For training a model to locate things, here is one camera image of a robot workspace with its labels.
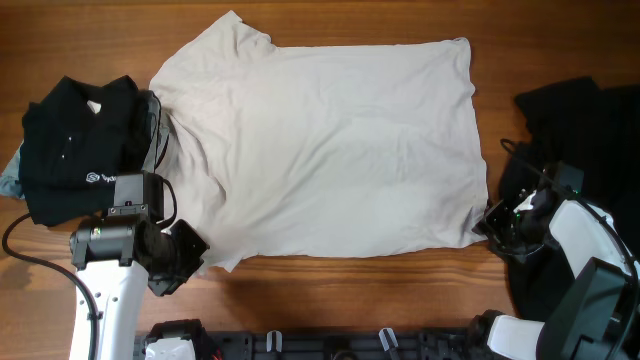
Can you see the grey folded shirt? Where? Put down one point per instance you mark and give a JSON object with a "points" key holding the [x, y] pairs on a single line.
{"points": [[158, 130]]}

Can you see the light blue folded garment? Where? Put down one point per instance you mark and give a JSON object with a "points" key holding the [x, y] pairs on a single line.
{"points": [[10, 185]]}

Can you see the black clothes pile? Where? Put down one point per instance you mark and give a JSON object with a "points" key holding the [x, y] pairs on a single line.
{"points": [[597, 131]]}

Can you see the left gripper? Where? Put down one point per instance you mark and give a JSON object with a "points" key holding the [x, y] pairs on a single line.
{"points": [[196, 247]]}

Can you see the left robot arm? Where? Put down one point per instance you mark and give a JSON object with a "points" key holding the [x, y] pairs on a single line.
{"points": [[117, 258]]}

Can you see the beige t-shirt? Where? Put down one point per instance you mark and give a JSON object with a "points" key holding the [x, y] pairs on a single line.
{"points": [[330, 151]]}

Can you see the black folded polo shirt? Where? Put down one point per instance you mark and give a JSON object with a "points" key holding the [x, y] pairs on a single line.
{"points": [[77, 140]]}

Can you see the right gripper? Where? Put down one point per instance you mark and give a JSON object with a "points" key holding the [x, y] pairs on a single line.
{"points": [[491, 224]]}

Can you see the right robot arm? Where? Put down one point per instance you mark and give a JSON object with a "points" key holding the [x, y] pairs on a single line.
{"points": [[574, 283]]}

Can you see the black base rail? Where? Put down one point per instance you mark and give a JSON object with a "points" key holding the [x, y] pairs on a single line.
{"points": [[188, 339]]}

